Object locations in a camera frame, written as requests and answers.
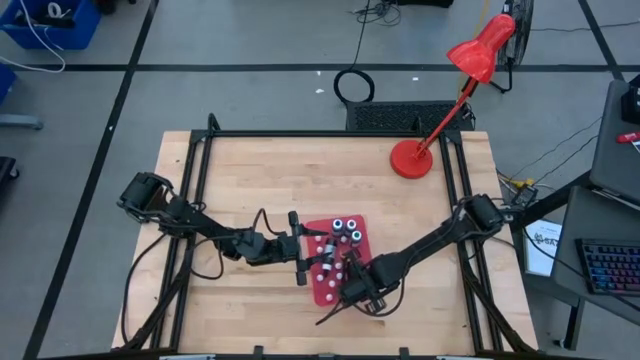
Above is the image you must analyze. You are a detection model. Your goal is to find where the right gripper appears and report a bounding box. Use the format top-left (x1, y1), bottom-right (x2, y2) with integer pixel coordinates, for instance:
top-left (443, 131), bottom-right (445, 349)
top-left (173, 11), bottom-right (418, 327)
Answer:
top-left (341, 247), bottom-right (389, 316)

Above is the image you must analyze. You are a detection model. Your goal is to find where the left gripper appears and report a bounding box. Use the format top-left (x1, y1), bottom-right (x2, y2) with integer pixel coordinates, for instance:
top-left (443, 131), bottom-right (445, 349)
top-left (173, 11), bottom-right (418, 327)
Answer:
top-left (269, 210), bottom-right (335, 287)

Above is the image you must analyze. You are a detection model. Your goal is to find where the pink translucent plastic bin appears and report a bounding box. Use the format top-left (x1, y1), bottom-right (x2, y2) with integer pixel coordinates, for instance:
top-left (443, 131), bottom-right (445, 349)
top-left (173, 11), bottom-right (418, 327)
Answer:
top-left (304, 214), bottom-right (375, 308)

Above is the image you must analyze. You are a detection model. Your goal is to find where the red desk lamp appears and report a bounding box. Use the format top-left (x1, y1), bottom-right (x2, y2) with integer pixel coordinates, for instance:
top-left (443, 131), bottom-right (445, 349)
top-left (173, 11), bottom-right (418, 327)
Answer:
top-left (389, 13), bottom-right (516, 180)

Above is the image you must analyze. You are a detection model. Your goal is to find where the black perforated floor mat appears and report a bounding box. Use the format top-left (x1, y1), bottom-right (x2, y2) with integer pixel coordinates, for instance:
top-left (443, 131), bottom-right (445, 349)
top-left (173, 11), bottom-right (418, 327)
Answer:
top-left (345, 99), bottom-right (476, 132)

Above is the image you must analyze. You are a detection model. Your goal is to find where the white printed paper sheet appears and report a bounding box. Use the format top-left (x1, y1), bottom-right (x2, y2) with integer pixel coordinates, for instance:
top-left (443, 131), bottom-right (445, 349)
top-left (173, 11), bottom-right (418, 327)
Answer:
top-left (522, 219), bottom-right (564, 279)

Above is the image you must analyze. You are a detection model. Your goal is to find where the yellow power plug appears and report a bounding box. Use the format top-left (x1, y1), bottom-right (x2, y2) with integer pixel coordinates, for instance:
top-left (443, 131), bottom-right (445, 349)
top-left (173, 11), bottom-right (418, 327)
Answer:
top-left (499, 173), bottom-right (540, 202)

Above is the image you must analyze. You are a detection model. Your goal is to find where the black backlit keyboard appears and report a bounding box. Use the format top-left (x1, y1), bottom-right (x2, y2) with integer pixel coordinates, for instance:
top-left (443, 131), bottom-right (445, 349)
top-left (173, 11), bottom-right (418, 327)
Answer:
top-left (574, 237), bottom-right (640, 297)

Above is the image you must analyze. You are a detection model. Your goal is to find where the dark grey side desk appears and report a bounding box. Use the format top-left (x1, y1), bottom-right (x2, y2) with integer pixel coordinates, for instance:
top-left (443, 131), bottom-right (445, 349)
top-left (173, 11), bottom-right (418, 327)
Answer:
top-left (589, 79), bottom-right (640, 206)

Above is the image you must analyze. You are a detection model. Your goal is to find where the black floor fan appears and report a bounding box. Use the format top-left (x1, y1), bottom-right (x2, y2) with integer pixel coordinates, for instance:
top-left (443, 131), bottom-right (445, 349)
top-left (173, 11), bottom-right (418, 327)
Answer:
top-left (492, 0), bottom-right (535, 95)

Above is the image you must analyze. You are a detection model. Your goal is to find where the blue plastic floor bin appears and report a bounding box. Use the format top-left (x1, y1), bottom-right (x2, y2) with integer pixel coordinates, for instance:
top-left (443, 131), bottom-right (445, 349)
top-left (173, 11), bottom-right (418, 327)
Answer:
top-left (0, 63), bottom-right (16, 105)
top-left (0, 0), bottom-right (101, 51)

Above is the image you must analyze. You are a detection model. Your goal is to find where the grey metal table foot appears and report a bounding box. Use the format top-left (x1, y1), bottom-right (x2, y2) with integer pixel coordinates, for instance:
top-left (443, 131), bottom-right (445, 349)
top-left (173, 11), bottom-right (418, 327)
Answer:
top-left (0, 113), bottom-right (44, 131)

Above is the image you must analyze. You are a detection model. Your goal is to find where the black equipment box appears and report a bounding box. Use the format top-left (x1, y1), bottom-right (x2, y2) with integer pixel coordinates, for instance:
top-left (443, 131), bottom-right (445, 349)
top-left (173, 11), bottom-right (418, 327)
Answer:
top-left (621, 73), bottom-right (640, 126)

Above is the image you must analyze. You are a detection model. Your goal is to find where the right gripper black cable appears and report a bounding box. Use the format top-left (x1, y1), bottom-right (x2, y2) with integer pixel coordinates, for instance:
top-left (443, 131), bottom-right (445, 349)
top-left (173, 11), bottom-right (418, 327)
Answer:
top-left (314, 287), bottom-right (407, 326)

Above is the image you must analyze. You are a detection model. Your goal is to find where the black aluminium table frame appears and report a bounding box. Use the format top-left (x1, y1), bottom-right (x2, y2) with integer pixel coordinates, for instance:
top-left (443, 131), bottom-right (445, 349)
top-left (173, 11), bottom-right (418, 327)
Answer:
top-left (112, 112), bottom-right (539, 360)

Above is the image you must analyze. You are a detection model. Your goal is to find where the black coiled floor cable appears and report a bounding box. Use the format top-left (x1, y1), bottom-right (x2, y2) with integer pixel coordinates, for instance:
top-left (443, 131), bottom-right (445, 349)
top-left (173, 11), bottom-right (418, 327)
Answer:
top-left (333, 0), bottom-right (376, 105)

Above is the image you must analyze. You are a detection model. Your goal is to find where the black base cable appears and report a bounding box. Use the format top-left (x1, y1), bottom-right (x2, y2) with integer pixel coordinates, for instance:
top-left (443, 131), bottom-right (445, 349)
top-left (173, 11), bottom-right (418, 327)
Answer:
top-left (121, 232), bottom-right (169, 346)

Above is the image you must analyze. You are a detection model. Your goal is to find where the tangled black cable bundle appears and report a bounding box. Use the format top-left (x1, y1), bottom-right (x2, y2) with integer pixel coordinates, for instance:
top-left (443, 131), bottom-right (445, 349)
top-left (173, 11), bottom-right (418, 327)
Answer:
top-left (349, 0), bottom-right (404, 27)

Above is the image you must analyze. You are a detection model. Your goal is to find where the yellow hanging cord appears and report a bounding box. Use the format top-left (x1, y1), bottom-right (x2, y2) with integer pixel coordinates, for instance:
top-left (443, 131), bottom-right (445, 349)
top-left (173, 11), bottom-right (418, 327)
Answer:
top-left (457, 0), bottom-right (492, 99)

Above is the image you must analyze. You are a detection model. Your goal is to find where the white cable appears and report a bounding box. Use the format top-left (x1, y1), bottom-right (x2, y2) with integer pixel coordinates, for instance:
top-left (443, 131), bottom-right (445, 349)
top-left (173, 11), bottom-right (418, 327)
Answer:
top-left (0, 0), bottom-right (69, 75)

